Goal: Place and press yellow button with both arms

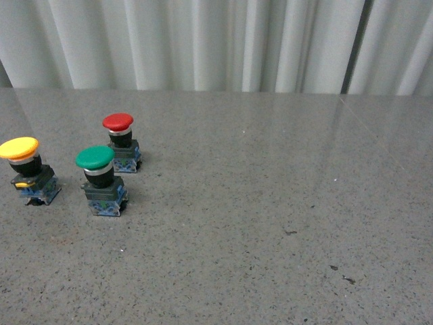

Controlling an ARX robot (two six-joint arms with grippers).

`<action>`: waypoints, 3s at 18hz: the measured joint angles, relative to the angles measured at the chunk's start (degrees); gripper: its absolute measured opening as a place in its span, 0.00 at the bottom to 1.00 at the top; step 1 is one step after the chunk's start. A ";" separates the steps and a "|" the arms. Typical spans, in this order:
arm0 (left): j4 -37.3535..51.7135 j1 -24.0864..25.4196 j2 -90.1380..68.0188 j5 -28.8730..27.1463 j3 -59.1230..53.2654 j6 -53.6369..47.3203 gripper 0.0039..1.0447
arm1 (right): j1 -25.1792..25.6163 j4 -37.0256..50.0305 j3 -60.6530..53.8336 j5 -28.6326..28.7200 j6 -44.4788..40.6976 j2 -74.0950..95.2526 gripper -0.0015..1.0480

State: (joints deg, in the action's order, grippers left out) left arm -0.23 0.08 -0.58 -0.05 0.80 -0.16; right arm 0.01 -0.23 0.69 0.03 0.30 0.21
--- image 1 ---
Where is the yellow mushroom push button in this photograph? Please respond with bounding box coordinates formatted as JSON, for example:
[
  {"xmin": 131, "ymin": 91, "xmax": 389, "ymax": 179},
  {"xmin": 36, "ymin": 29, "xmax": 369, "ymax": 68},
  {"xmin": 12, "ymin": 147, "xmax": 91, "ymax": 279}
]
[{"xmin": 1, "ymin": 137, "xmax": 61, "ymax": 205}]

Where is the red mushroom push button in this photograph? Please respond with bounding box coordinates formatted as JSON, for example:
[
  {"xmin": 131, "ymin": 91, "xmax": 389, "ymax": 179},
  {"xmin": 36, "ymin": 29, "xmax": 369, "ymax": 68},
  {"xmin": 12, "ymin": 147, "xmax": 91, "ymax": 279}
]
[{"xmin": 102, "ymin": 112, "xmax": 141, "ymax": 173}]

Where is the green mushroom push button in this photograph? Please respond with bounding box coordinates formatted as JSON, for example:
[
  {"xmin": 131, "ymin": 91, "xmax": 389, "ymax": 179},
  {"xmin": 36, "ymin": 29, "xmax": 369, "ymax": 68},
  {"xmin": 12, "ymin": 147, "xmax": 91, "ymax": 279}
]
[{"xmin": 75, "ymin": 146, "xmax": 128, "ymax": 217}]

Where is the white pleated curtain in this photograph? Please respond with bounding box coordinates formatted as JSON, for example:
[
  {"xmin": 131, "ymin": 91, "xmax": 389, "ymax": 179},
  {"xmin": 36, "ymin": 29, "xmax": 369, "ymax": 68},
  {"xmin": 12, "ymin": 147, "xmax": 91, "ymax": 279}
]
[{"xmin": 1, "ymin": 1, "xmax": 432, "ymax": 95}]

